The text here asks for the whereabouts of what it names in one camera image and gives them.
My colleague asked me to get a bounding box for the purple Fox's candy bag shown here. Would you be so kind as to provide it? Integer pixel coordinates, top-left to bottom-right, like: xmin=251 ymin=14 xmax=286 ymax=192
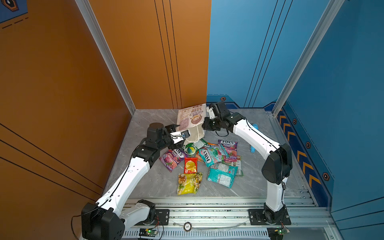
xmin=159 ymin=149 xmax=186 ymax=172

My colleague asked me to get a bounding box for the white paper bag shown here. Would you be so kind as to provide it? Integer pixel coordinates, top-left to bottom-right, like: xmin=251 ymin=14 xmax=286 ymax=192
xmin=177 ymin=104 xmax=207 ymax=146

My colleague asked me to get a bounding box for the teal Fox's candy bag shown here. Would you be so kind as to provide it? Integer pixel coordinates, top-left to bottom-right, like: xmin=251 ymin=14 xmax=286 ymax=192
xmin=199 ymin=145 xmax=229 ymax=167

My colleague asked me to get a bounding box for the teal white candy bag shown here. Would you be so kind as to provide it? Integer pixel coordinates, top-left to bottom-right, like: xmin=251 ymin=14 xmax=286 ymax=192
xmin=207 ymin=163 xmax=238 ymax=189

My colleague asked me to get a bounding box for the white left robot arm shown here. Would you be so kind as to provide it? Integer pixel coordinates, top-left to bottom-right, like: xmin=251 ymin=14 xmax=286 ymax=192
xmin=79 ymin=123 xmax=190 ymax=240

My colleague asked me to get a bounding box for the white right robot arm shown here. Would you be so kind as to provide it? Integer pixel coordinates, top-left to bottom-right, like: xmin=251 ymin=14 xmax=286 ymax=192
xmin=203 ymin=102 xmax=293 ymax=226

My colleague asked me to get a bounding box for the purple Fox's bag right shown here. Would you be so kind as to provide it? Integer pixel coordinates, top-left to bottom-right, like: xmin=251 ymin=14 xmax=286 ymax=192
xmin=218 ymin=140 xmax=238 ymax=162

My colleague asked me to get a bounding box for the yellow snack bag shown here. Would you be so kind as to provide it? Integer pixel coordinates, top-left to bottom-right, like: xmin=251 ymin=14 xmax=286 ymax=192
xmin=177 ymin=173 xmax=203 ymax=195

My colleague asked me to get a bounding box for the green white snack bag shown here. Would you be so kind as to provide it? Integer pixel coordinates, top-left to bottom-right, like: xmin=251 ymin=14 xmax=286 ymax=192
xmin=224 ymin=156 xmax=244 ymax=176

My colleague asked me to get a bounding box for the red yellow snack packet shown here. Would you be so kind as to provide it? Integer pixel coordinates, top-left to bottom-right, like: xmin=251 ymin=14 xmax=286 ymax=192
xmin=184 ymin=158 xmax=198 ymax=174

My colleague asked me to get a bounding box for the blue cylinder tool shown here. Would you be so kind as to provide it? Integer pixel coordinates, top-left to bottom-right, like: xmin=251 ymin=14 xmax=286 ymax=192
xmin=250 ymin=124 xmax=259 ymax=153

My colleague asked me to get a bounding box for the green circuit board left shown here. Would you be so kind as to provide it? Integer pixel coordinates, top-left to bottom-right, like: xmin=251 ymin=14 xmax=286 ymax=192
xmin=138 ymin=229 xmax=160 ymax=240

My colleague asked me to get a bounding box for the green circuit board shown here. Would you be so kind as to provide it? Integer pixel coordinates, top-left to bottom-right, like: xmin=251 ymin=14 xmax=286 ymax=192
xmin=267 ymin=228 xmax=291 ymax=240
xmin=138 ymin=229 xmax=160 ymax=240

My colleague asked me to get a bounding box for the green circuit board right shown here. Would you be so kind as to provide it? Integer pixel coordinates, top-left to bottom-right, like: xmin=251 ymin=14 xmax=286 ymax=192
xmin=267 ymin=228 xmax=291 ymax=240

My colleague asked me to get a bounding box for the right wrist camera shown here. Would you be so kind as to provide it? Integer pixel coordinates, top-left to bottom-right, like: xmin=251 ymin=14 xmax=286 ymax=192
xmin=207 ymin=105 xmax=216 ymax=119

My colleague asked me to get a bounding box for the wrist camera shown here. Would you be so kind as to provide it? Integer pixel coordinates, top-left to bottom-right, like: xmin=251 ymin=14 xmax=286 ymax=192
xmin=207 ymin=105 xmax=216 ymax=119
xmin=170 ymin=130 xmax=190 ymax=143

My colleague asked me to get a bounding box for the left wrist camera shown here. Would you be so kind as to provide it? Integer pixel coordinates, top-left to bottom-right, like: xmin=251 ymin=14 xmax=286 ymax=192
xmin=170 ymin=130 xmax=190 ymax=143

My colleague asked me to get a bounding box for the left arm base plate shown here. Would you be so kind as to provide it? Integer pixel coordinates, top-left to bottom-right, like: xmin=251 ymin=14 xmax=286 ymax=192
xmin=135 ymin=209 xmax=170 ymax=227

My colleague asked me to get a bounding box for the aluminium rail frame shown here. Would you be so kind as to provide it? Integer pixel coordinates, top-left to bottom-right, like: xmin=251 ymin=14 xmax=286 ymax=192
xmin=78 ymin=196 xmax=344 ymax=240

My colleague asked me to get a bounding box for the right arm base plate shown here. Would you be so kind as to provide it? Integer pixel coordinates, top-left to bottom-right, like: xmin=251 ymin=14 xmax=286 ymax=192
xmin=248 ymin=207 xmax=292 ymax=226

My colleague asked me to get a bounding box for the aluminium corner post left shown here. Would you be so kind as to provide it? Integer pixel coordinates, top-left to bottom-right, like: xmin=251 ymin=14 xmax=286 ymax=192
xmin=75 ymin=0 xmax=136 ymax=116

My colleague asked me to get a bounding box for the aluminium corner post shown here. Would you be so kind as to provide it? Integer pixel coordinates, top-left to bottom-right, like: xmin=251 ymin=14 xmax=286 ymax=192
xmin=75 ymin=0 xmax=136 ymax=116
xmin=272 ymin=0 xmax=345 ymax=118

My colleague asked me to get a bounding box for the aluminium corner post right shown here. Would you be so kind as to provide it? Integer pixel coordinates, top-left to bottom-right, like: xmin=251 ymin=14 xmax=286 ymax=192
xmin=272 ymin=0 xmax=345 ymax=118

